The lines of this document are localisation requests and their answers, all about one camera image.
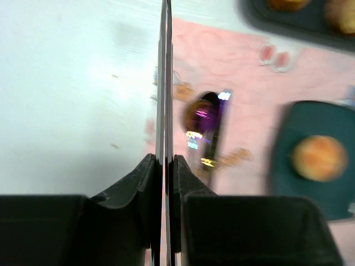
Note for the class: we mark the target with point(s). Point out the right toast slice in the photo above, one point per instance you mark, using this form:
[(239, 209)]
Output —
[(340, 15)]

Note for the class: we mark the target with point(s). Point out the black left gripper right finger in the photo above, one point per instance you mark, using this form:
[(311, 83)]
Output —
[(247, 230)]

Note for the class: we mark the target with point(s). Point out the black baking tray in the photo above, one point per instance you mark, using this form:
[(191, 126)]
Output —
[(307, 24)]

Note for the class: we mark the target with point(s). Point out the toast slice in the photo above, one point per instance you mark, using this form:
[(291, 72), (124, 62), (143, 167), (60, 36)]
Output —
[(288, 5), (340, 15)]

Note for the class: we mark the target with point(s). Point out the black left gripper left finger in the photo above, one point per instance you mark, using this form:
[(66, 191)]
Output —
[(114, 227)]

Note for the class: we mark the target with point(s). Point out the round orange bun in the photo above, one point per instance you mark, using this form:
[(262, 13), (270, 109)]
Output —
[(319, 158)]

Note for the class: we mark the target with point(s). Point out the dark teal square plate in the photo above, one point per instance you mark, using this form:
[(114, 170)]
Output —
[(303, 119)]

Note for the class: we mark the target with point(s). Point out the left toast slice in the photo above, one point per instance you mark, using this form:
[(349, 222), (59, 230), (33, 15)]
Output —
[(288, 5)]

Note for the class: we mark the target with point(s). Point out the iridescent purple knife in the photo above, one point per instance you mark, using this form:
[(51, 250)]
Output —
[(217, 133)]

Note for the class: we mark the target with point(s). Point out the pink bunny placemat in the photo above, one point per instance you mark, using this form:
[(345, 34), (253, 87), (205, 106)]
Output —
[(265, 77)]

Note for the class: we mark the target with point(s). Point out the iridescent purple spoon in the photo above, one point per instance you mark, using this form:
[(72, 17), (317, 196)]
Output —
[(199, 119)]

